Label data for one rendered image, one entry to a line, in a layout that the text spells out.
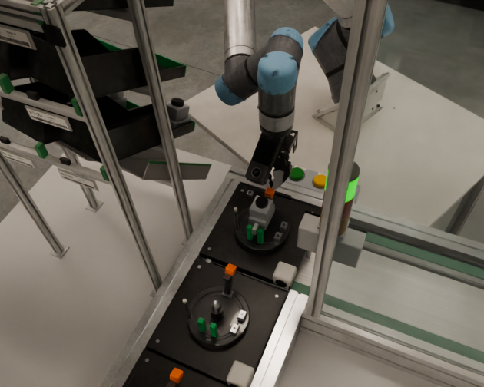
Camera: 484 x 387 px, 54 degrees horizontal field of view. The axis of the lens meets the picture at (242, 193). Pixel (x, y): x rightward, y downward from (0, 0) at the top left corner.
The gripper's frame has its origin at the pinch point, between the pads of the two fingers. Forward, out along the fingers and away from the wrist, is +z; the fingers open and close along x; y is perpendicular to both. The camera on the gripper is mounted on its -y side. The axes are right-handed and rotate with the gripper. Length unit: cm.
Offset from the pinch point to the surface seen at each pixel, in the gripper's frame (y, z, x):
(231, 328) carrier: -34.0, 6.7, -4.3
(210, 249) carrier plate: -16.3, 10.1, 9.9
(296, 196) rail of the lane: 8.0, 11.4, -4.2
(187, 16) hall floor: 213, 108, 152
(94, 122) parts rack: -28, -40, 19
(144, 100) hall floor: 117, 108, 132
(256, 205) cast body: -7.4, -1.4, 1.0
